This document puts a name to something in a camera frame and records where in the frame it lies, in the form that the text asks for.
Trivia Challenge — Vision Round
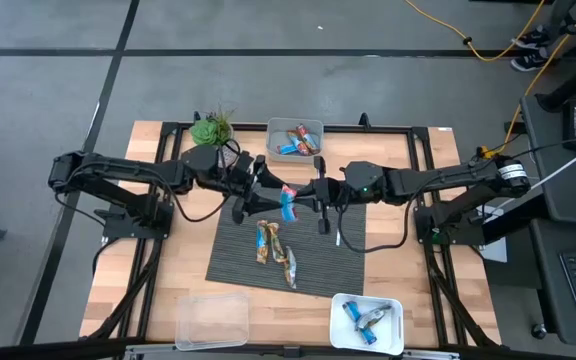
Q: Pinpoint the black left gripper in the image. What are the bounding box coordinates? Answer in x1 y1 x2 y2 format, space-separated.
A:
217 149 289 226

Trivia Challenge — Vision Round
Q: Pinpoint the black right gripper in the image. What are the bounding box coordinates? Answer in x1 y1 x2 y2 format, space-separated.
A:
290 155 349 235

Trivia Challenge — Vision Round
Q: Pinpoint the blue and red granola bar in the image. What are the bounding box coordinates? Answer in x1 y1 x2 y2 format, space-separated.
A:
278 183 299 224

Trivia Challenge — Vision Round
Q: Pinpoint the orange and blue granola bar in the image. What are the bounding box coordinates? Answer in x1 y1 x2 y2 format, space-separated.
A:
255 219 270 265

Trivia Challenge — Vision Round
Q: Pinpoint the silver blue granola bar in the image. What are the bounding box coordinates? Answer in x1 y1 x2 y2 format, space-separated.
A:
356 304 394 331

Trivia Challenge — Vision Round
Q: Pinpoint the grey plastic bin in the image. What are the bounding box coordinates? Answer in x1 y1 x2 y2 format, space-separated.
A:
265 117 325 165

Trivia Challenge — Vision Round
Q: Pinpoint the dark woven placemat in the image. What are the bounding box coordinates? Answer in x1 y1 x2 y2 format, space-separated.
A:
205 184 368 300

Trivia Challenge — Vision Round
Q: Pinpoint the potted succulent in patterned pot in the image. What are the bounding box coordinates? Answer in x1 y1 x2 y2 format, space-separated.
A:
188 107 239 161

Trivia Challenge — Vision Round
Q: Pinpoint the clear plastic bin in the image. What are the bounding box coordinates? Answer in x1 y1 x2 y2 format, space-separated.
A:
174 292 251 352

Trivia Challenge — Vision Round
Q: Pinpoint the white plastic bin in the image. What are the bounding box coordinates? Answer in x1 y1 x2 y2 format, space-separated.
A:
328 292 405 356

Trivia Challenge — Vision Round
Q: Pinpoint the person's shoe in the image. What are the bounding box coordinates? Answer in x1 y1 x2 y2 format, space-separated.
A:
515 27 552 49
510 49 549 72

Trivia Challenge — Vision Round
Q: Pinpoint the dark grey desk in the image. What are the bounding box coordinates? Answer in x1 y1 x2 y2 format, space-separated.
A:
520 92 576 351

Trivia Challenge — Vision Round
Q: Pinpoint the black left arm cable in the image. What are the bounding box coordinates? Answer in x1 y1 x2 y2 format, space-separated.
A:
165 169 232 224

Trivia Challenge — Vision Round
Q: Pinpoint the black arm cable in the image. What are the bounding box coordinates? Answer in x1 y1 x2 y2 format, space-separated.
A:
335 187 422 255
165 169 232 224

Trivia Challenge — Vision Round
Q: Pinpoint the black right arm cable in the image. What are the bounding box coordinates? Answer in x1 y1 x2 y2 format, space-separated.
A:
335 187 422 255

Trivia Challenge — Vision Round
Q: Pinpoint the black aluminium table frame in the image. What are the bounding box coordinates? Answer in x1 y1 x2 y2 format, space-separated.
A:
82 112 502 359

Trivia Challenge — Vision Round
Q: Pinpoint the yellow extension cable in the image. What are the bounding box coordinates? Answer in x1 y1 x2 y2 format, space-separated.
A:
405 0 547 62
477 0 576 159

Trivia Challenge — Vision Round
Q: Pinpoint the white cable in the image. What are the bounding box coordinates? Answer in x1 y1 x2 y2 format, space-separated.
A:
492 148 576 211

